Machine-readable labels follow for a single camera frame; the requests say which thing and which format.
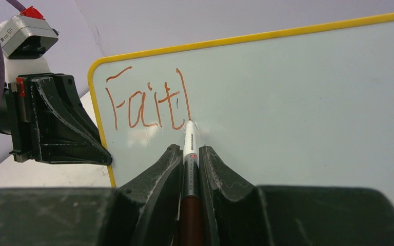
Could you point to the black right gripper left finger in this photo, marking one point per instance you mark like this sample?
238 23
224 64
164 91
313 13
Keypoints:
144 211

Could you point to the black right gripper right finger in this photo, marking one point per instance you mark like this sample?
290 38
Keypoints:
236 212

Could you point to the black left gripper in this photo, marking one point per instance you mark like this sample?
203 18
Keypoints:
49 124

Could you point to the white whiteboard marker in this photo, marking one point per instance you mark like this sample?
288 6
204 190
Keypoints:
191 225

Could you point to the yellow framed whiteboard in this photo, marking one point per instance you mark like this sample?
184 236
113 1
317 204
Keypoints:
309 106

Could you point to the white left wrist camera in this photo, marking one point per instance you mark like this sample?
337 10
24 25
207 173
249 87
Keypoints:
25 38

